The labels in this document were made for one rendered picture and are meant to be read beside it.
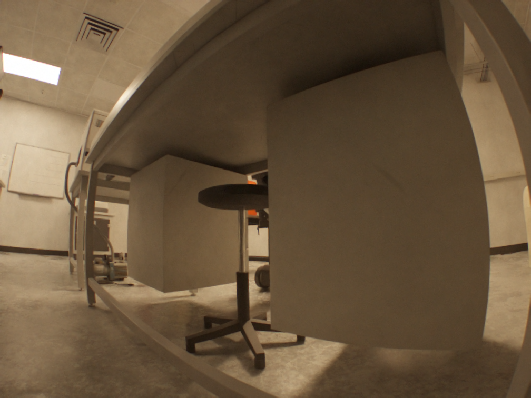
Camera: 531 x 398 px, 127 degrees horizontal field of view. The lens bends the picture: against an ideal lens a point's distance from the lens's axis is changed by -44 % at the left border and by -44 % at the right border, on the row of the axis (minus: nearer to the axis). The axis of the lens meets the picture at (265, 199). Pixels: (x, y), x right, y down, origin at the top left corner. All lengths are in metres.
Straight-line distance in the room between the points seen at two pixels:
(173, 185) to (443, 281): 1.04
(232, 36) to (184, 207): 0.82
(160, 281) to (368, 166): 0.93
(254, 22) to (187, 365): 0.67
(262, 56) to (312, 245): 0.47
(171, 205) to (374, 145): 0.87
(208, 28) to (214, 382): 0.70
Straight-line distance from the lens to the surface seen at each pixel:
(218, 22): 0.56
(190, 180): 1.18
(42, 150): 5.19
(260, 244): 4.60
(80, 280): 2.00
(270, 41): 0.60
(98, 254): 4.42
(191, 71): 0.60
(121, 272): 2.49
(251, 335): 0.90
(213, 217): 1.23
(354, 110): 0.57
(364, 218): 0.50
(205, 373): 0.48
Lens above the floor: 0.43
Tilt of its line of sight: 10 degrees up
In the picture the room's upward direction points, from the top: 1 degrees counter-clockwise
